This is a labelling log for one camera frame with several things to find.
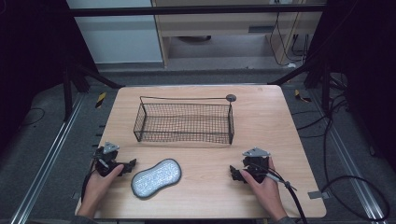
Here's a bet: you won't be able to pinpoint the person's left hand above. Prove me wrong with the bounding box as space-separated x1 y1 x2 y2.
81 163 125 209

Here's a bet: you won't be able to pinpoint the yellow black striped tape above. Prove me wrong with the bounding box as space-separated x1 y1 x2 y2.
94 91 107 109
293 89 313 104

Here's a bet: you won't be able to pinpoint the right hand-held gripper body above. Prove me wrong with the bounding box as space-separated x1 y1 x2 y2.
241 147 271 184

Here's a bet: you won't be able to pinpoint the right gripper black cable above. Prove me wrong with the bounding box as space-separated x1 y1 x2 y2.
248 162 309 224

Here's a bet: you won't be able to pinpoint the white cabinet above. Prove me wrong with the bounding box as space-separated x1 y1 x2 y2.
65 0 164 65

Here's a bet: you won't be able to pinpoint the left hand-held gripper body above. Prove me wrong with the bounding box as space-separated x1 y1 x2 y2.
92 141 125 177

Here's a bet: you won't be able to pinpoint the silver scouring sponge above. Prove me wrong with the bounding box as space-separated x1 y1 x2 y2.
130 158 183 200

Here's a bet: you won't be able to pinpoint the black wire mesh basket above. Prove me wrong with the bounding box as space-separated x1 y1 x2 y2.
133 93 237 146

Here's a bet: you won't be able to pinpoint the black horizontal frame bar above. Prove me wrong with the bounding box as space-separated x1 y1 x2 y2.
65 5 327 18

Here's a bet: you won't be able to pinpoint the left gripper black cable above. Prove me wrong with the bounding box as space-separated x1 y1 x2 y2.
80 158 98 203

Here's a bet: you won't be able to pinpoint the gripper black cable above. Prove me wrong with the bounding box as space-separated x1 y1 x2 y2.
80 158 98 203
248 162 309 224

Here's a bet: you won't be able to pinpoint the person's right hand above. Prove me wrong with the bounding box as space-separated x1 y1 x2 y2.
239 157 287 219

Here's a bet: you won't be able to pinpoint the black hanging desk cables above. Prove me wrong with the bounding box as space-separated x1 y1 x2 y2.
268 0 313 68

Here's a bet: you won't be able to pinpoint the black metal stand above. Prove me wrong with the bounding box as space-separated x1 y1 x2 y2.
268 57 332 114
61 57 125 123

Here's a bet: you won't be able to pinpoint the aluminium floor rail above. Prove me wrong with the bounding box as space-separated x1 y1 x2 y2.
307 89 388 224
8 92 86 224

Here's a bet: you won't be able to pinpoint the black curtain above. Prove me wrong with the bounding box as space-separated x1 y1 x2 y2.
0 0 100 157
305 0 396 174

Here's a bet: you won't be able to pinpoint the black looped floor cable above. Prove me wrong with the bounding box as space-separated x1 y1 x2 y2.
319 91 392 223

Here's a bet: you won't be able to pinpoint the light wooden desk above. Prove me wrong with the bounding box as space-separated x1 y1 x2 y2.
150 0 328 68

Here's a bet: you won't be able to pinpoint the thin black floor cable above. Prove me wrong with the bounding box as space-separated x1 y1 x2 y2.
18 106 47 128

